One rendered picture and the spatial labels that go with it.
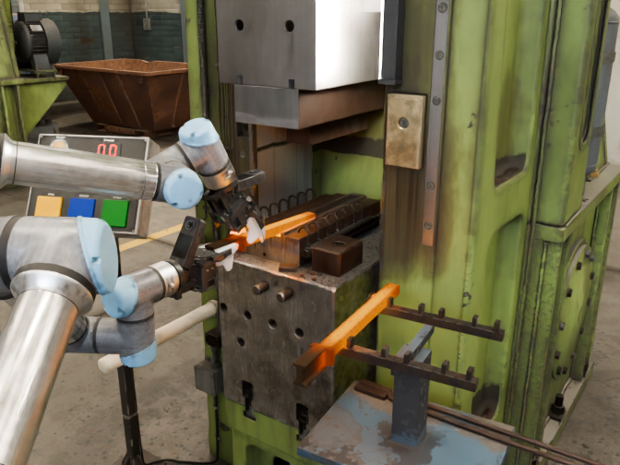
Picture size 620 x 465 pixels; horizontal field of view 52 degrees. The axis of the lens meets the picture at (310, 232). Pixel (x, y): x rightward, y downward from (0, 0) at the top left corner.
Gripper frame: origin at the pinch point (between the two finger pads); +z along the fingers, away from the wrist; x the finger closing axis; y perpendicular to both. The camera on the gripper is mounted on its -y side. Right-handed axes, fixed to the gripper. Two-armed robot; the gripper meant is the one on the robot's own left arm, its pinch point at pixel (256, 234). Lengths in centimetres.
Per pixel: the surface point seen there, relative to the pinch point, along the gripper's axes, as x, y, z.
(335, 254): 18.4, -5.1, 7.0
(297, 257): 6.9, -3.3, 10.1
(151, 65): -601, -423, 260
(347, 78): 12.6, -36.6, -21.7
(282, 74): 3.2, -25.5, -29.8
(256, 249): -6.9, -2.9, 10.6
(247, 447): -9, 31, 62
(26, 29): -477, -228, 87
